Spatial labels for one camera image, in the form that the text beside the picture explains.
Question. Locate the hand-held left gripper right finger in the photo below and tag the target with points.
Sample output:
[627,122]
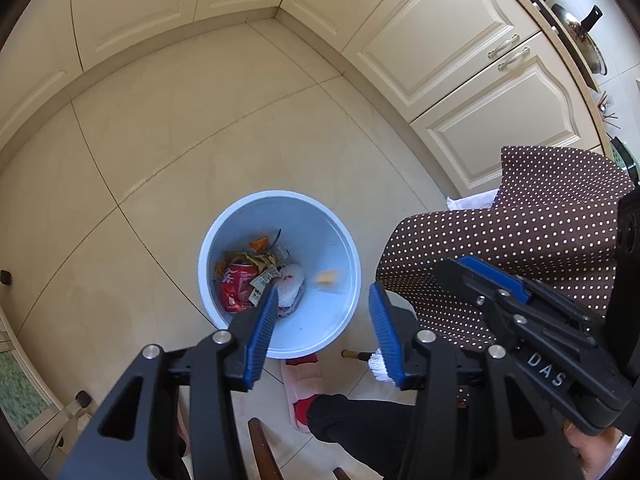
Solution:
[388,336]

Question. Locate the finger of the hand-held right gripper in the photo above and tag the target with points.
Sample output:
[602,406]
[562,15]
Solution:
[465,285]
[495,275]

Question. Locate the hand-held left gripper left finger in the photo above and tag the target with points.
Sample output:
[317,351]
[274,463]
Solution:
[262,331]

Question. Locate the red drink can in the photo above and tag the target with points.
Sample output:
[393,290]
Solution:
[232,286]

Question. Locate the small orange snack piece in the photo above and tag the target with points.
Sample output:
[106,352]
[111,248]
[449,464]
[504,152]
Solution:
[327,280]

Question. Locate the blue plastic bin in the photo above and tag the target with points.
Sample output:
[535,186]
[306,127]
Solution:
[320,240]

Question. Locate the person's right hand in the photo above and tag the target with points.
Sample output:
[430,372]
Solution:
[592,452]

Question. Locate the white bristle brush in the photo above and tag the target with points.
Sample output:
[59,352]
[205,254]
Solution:
[377,366]

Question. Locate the barcode paper packet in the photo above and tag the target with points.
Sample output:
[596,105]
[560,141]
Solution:
[262,282]

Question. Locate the white crumpled tissue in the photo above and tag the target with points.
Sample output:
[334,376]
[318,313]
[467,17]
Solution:
[291,280]

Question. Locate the pink slipper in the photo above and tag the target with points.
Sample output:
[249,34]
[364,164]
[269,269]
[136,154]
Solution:
[300,377]

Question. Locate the brown dotted tablecloth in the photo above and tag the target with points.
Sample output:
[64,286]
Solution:
[550,200]

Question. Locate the person's leg black pants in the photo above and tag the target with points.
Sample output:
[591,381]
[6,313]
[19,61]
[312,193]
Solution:
[360,425]

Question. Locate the wooden chair leg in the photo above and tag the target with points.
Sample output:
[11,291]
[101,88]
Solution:
[262,450]

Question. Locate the green kitchen appliance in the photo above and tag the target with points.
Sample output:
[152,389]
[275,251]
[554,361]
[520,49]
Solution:
[627,157]

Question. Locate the pink utensil holder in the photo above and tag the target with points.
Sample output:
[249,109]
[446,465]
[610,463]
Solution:
[607,112]

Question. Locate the cream lower kitchen cabinets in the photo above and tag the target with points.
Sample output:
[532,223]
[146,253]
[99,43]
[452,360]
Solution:
[440,60]

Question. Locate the green floor mat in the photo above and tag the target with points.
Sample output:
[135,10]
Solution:
[17,390]

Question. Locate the steel wok with lid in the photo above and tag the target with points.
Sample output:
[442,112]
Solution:
[580,35]

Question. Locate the black floor door stopper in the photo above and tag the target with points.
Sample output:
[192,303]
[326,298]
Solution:
[5,278]

